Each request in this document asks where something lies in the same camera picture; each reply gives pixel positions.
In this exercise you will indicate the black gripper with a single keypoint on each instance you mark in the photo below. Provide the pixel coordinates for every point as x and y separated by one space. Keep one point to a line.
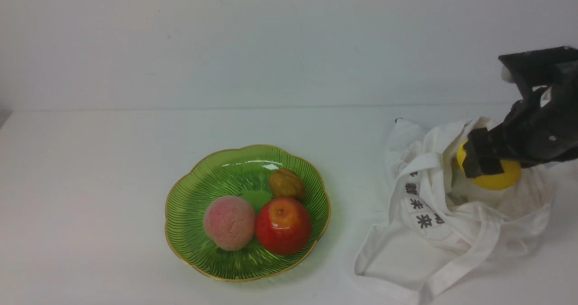
542 126

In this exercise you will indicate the white cloth tote bag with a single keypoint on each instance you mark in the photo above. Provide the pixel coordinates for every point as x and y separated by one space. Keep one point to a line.
440 225

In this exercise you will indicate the brown kiwi fruit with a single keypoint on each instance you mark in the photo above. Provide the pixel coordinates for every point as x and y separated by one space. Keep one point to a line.
285 183

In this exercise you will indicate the green glass fruit plate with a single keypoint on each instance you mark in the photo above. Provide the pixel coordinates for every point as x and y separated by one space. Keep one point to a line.
243 172

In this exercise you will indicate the red apple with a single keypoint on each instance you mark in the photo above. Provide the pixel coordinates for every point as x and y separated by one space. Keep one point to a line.
283 226

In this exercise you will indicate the pink peach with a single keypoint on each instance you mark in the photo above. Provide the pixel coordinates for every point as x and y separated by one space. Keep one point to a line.
229 221

